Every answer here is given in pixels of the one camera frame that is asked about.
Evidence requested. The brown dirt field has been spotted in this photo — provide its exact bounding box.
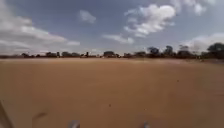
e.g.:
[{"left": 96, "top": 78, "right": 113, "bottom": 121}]
[{"left": 0, "top": 57, "right": 224, "bottom": 128}]

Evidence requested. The robot's own part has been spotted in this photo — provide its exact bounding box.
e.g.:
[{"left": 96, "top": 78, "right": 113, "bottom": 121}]
[
  {"left": 68, "top": 120, "right": 81, "bottom": 128},
  {"left": 142, "top": 121, "right": 151, "bottom": 128}
]

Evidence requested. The row of trees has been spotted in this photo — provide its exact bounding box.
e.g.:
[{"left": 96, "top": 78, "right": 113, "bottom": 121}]
[{"left": 0, "top": 42, "right": 224, "bottom": 61}]

